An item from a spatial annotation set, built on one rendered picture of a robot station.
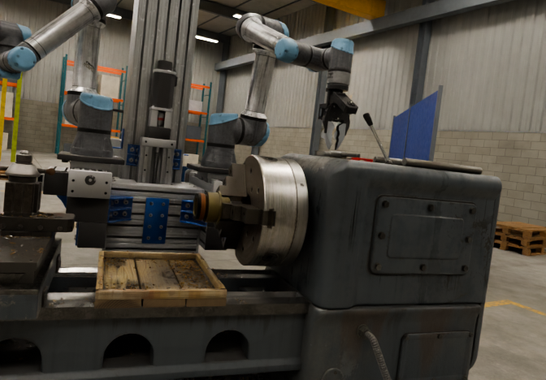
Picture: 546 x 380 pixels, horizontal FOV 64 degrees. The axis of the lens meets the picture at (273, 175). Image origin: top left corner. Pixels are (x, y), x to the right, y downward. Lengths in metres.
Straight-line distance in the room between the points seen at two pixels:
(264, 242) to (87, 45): 1.12
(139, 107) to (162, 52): 0.25
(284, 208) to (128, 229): 0.79
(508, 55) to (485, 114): 1.54
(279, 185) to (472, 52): 12.55
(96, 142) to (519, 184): 11.14
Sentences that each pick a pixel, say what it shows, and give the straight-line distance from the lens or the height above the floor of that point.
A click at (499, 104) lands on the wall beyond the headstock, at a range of 12.74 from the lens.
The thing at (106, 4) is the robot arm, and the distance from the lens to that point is 1.82.
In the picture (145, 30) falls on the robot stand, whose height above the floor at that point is 1.69.
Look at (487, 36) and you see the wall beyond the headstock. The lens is 13.47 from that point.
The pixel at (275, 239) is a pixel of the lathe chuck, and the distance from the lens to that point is 1.15.
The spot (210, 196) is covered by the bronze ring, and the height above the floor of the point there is 1.11.
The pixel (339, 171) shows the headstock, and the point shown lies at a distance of 1.13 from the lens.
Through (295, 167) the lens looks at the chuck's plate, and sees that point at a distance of 1.22.
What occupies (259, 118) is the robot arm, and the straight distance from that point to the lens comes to 1.88.
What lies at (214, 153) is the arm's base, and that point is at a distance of 1.81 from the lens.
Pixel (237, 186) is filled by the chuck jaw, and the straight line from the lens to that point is 1.27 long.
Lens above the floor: 1.25
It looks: 3 degrees down
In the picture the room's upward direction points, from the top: 7 degrees clockwise
